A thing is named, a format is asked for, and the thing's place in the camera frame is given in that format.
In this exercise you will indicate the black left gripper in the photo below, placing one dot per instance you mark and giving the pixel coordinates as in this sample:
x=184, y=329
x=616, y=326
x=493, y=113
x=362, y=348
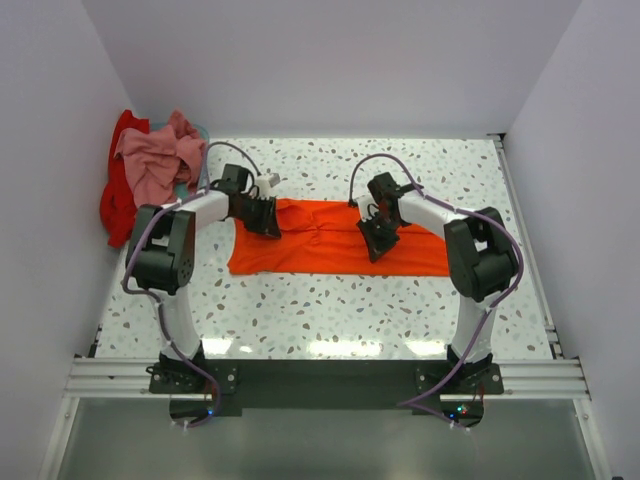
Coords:
x=267, y=224

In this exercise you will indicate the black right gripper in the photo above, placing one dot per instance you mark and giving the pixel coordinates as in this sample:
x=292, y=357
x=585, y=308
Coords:
x=377, y=248

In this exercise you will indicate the orange t shirt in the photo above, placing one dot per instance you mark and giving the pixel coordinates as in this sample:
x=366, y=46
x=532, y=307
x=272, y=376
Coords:
x=321, y=237

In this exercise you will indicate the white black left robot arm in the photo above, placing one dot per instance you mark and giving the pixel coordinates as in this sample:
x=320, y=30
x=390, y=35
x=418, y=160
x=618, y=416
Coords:
x=160, y=263

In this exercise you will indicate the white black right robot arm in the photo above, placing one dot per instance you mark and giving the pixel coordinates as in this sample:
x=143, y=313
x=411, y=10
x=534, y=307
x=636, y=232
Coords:
x=484, y=260

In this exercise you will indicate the teal laundry basket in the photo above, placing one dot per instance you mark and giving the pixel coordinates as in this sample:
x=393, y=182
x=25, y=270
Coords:
x=177, y=159

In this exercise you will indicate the pink t shirt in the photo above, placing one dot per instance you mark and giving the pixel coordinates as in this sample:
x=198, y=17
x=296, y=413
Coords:
x=132, y=145

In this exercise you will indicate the red t shirt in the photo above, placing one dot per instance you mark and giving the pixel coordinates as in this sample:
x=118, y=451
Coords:
x=128, y=186

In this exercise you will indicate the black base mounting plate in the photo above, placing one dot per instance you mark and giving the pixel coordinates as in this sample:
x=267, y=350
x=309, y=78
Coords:
x=193, y=410

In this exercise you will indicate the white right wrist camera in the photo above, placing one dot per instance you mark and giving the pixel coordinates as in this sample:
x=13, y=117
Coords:
x=364, y=205

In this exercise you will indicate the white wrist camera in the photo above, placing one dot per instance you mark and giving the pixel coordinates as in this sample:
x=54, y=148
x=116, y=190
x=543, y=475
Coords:
x=364, y=205
x=266, y=182

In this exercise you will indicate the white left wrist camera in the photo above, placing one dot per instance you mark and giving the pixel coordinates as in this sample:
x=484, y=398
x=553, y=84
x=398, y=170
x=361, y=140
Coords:
x=266, y=182

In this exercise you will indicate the aluminium front frame rail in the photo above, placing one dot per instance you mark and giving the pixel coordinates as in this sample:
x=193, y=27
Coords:
x=543, y=379

